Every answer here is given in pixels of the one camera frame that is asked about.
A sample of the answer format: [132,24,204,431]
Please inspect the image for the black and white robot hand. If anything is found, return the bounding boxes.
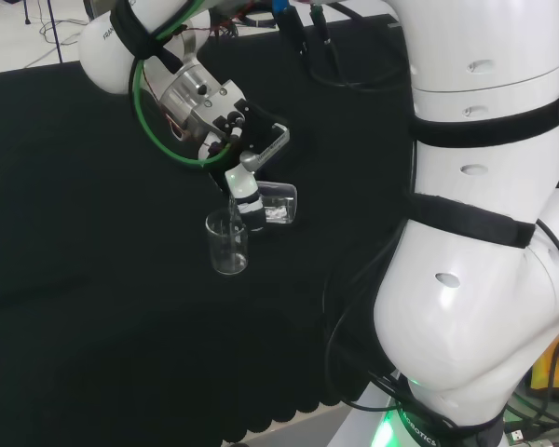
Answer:
[205,156,267,234]

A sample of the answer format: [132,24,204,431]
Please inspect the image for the clear glass beaker with graduations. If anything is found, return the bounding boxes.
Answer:
[230,182,300,230]

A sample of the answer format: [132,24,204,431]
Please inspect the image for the black bench cloth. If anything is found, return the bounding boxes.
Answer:
[0,12,418,447]

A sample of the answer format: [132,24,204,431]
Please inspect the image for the dark tripod pole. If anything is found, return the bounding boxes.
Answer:
[40,0,66,65]

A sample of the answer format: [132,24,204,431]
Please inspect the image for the yellow stop button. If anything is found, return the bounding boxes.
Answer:
[527,325,559,398]

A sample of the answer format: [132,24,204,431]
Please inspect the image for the silver wrist camera, black mount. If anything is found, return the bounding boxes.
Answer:
[212,96,291,176]

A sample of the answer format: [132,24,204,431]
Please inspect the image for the green cable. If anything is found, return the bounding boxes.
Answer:
[130,0,238,169]

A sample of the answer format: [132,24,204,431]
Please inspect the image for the black cables with plugs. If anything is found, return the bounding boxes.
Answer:
[274,0,409,90]

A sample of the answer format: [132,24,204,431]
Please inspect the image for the black cable bundle at base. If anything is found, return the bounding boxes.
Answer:
[322,223,453,429]

